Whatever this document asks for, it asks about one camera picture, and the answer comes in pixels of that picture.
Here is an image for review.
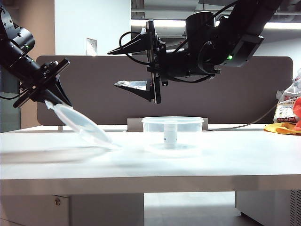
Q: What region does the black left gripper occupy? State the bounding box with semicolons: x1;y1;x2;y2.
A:
13;58;73;109

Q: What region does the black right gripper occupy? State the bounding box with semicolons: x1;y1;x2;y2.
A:
107;20;167;105

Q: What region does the clear round lid pink seal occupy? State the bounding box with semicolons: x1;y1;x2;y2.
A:
44;99;122;151

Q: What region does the small white medicine bottle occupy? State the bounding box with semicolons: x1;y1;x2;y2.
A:
164;123;178;149

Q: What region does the round clear plastic box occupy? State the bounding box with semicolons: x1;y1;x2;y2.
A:
141;116;205;155

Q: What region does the long ceiling light strip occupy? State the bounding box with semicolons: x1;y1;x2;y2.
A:
130;19;301;31

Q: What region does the brown desk divider panel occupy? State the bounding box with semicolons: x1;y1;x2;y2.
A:
36;56;293;126

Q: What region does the white drawer unit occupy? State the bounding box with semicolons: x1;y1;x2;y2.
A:
0;194;145;226

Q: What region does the printed plastic snack bag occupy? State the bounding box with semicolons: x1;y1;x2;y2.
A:
274;68;301;124

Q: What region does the yellow cloth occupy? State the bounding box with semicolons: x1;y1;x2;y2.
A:
263;122;301;137

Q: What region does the white vented cabinet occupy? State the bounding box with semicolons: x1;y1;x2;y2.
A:
235;190;301;226

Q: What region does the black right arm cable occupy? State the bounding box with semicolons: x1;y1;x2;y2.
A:
119;32;151;65

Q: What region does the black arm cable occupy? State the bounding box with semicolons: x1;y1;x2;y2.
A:
0;93;22;100
119;32;151;65

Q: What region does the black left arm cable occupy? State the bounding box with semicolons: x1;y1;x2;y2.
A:
0;93;22;100

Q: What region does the silver wall plate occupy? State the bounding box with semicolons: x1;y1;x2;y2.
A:
86;37;98;57

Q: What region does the grey desk cable box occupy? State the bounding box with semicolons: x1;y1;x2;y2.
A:
127;118;209;133

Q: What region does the grey power cable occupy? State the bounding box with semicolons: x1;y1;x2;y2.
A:
209;103;278;131

